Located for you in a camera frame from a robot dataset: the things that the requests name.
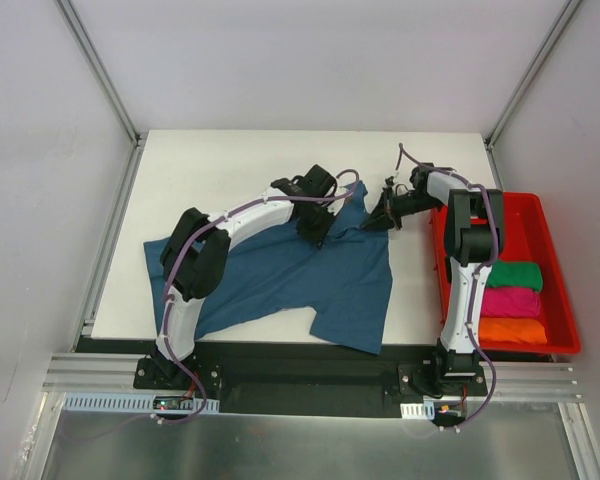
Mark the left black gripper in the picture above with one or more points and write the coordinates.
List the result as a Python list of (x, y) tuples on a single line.
[(309, 229)]

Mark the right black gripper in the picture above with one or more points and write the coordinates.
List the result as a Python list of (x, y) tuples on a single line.
[(389, 209)]

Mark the blue t shirt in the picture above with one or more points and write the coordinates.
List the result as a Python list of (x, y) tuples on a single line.
[(347, 283)]

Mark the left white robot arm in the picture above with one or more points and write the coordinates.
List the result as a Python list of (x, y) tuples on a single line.
[(195, 256)]

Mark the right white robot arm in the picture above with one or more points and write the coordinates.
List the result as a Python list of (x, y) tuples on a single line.
[(473, 241)]

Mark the green rolled t shirt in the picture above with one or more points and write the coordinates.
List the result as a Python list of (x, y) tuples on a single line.
[(516, 275)]

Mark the red plastic bin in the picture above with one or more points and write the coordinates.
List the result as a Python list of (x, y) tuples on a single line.
[(528, 239)]

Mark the pink rolled t shirt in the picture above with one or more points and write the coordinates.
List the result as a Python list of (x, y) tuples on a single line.
[(511, 302)]

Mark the orange rolled t shirt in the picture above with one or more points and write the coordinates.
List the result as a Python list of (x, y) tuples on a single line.
[(512, 330)]

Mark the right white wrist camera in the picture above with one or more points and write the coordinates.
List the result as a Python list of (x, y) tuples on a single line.
[(390, 182)]

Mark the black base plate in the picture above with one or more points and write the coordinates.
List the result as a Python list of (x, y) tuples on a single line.
[(306, 379)]

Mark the left aluminium frame post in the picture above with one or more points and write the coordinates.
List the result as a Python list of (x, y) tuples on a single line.
[(87, 47)]

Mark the aluminium frame post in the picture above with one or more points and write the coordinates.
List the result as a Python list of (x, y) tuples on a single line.
[(543, 53), (87, 47)]

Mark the right slotted cable duct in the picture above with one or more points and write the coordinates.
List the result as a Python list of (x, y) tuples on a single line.
[(417, 411)]

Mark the slotted cable duct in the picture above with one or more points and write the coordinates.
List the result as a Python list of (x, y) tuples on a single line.
[(417, 411), (138, 404)]

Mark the aluminium front rail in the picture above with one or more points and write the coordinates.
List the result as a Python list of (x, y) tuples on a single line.
[(515, 381)]

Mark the right aluminium frame post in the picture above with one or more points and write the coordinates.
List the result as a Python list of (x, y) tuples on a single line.
[(543, 53)]

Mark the left slotted cable duct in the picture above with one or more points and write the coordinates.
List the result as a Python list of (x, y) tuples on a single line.
[(138, 404)]

